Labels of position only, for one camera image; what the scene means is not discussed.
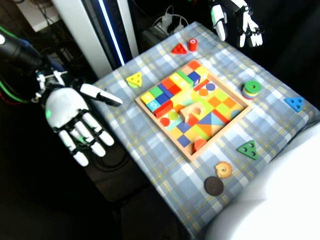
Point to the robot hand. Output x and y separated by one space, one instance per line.
65 105
218 17

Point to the natural wooden block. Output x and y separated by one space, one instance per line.
186 112

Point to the red cylinder block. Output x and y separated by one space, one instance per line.
192 45

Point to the white power strip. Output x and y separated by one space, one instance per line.
172 25

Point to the red triangle with three holes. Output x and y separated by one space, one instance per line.
179 49

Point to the plain yellow wooden cube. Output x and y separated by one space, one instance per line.
203 71

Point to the black box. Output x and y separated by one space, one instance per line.
155 37

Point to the yellow cube with letter E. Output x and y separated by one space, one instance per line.
175 78

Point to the yellow triangle with three holes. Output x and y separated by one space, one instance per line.
135 78

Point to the white column with blue light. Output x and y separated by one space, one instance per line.
85 32

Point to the yellow cube with letter S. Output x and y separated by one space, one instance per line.
183 84

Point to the long yellow wooden bar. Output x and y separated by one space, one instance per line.
180 95

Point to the wooden tray with printed floor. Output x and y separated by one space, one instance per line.
220 105

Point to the teal cube with number five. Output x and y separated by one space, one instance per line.
153 105

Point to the green wooden cube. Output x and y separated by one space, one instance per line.
156 92

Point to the dark blue wooden cube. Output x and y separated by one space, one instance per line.
163 99

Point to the long red wooden bar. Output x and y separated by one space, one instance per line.
163 109

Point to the blue plaid tablecloth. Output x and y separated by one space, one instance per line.
150 160

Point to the blue triangle with three holes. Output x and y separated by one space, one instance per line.
294 103

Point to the green triangle with three holes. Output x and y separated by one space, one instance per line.
248 150

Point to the tan flower-shaped toy cookie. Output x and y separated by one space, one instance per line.
223 170

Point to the dark chocolate toy cookie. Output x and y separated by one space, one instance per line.
214 185

